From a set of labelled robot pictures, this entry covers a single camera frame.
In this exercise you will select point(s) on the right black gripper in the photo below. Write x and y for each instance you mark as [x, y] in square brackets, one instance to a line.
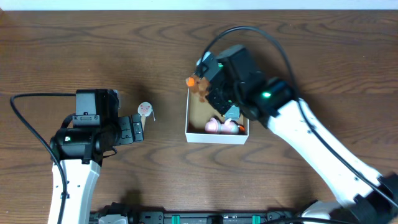
[213, 96]

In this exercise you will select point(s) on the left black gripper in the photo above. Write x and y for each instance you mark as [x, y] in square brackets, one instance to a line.
[129, 129]

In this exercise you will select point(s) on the yellow grey toy truck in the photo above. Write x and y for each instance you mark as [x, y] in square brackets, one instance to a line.
[233, 113]

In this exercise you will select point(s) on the brown plush with orange top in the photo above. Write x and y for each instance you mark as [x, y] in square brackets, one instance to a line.
[198, 87]

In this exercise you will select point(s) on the pink duck toy with hat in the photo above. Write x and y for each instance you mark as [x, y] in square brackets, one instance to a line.
[214, 126]

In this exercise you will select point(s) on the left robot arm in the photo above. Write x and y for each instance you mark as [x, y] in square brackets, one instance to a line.
[80, 145]

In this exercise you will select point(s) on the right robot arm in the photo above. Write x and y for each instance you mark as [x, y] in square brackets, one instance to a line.
[362, 194]

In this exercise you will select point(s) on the white cardboard box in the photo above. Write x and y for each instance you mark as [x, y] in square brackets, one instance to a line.
[198, 114]

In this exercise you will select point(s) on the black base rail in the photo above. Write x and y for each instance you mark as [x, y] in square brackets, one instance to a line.
[120, 213]

